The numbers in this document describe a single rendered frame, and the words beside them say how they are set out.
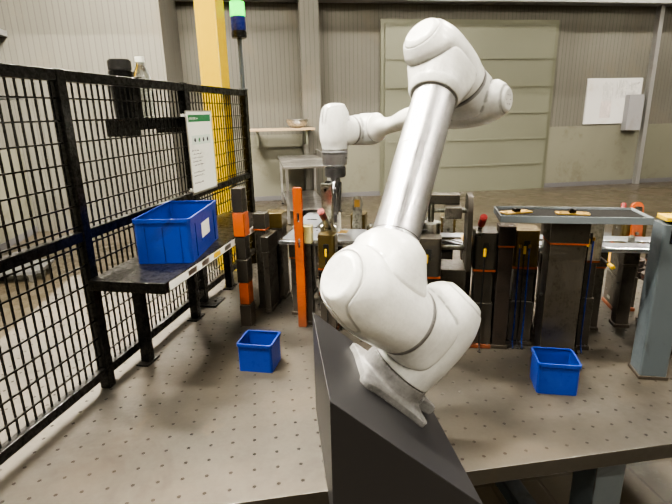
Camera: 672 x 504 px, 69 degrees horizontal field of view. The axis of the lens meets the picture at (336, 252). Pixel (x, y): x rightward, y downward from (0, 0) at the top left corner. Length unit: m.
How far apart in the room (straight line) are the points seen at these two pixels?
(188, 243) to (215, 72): 1.08
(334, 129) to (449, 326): 0.89
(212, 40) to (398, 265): 1.66
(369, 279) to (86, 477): 0.75
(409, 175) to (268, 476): 0.70
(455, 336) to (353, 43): 7.76
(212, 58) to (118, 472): 1.70
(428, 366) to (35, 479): 0.87
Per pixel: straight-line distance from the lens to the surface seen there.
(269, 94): 8.36
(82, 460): 1.31
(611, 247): 1.78
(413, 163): 1.04
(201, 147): 2.00
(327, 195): 1.59
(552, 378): 1.44
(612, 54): 10.51
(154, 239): 1.46
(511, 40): 9.44
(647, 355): 1.62
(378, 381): 1.05
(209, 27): 2.36
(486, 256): 1.54
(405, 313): 0.91
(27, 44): 7.35
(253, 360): 1.49
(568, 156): 10.13
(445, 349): 1.03
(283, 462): 1.17
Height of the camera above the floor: 1.44
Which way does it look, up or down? 16 degrees down
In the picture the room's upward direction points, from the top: 1 degrees counter-clockwise
